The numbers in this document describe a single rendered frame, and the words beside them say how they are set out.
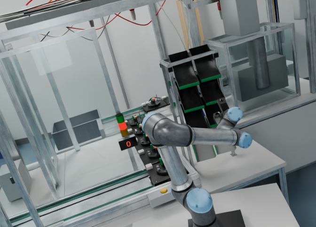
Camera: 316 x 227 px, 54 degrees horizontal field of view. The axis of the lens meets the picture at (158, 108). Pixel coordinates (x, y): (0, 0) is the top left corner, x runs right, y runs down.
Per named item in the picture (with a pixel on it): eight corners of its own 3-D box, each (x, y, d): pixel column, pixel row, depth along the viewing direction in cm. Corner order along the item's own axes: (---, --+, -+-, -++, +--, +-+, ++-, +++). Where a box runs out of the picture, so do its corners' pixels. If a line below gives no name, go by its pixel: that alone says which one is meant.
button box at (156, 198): (183, 195, 195) (181, 187, 193) (152, 208, 191) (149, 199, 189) (179, 190, 201) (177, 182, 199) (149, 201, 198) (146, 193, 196)
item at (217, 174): (286, 165, 209) (285, 161, 208) (65, 254, 183) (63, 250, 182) (202, 107, 340) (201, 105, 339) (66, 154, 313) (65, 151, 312)
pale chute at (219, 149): (235, 149, 213) (236, 148, 209) (217, 155, 213) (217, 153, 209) (222, 113, 225) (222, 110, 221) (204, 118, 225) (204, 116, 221)
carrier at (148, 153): (176, 157, 231) (172, 142, 226) (146, 168, 226) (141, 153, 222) (166, 144, 253) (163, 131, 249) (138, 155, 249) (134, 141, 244)
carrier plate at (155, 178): (188, 173, 207) (188, 171, 206) (154, 186, 203) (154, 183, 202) (177, 158, 229) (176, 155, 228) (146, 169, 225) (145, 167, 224)
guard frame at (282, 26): (301, 95, 300) (294, 22, 276) (237, 118, 287) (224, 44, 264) (272, 85, 342) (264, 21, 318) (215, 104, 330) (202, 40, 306)
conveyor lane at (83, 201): (191, 184, 210) (188, 172, 207) (68, 232, 195) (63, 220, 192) (177, 166, 237) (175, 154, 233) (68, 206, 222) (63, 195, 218)
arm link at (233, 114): (225, 117, 158) (233, 102, 159) (220, 117, 169) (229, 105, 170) (237, 125, 158) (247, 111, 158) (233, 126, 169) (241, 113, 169)
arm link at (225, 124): (221, 140, 155) (233, 122, 155) (208, 133, 164) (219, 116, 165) (231, 147, 159) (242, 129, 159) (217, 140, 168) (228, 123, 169)
